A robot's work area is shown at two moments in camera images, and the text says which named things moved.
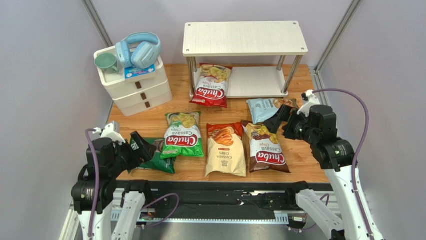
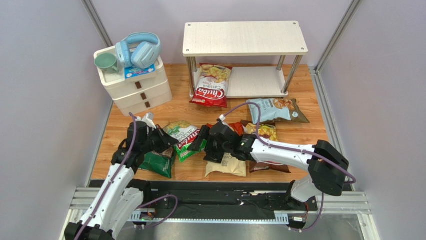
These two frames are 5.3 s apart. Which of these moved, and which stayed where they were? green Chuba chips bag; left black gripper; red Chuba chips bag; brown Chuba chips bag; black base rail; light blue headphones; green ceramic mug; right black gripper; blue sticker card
Moved: left black gripper; green Chuba chips bag; right black gripper
Stayed: blue sticker card; black base rail; green ceramic mug; brown Chuba chips bag; light blue headphones; red Chuba chips bag
